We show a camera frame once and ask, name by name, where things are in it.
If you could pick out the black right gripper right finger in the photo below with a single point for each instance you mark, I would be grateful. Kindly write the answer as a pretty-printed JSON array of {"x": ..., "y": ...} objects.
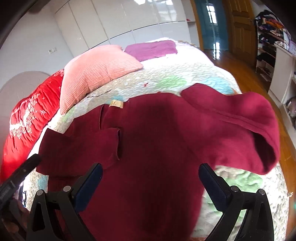
[{"x": 257, "y": 223}]

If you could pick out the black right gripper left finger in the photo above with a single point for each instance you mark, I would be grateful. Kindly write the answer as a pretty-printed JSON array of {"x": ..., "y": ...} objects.
[{"x": 70, "y": 201}]

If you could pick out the dark red knit garment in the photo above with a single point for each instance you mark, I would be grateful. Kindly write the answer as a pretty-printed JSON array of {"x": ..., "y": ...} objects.
[{"x": 151, "y": 150}]

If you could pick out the left hand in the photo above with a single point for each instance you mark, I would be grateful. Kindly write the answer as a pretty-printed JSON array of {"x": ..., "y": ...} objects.
[{"x": 14, "y": 221}]

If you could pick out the red embroidered duvet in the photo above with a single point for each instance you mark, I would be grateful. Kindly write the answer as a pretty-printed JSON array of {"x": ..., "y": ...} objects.
[{"x": 27, "y": 120}]

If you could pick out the white cluttered shelf unit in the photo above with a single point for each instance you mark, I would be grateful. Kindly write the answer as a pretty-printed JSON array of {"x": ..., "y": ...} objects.
[{"x": 276, "y": 64}]

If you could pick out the brown wooden door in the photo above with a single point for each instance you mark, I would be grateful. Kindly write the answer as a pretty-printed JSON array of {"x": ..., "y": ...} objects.
[{"x": 241, "y": 30}]

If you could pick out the purple fuzzy towel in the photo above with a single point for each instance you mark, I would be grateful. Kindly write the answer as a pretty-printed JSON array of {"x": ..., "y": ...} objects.
[{"x": 147, "y": 51}]

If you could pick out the white glossy wardrobe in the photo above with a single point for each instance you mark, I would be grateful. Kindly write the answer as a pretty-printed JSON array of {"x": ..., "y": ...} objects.
[{"x": 85, "y": 24}]

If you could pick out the pink corduroy pillow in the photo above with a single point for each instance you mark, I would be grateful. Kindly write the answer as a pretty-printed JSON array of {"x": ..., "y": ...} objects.
[{"x": 93, "y": 69}]

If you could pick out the white wall socket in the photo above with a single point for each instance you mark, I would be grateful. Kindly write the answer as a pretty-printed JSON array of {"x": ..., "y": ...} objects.
[{"x": 52, "y": 50}]

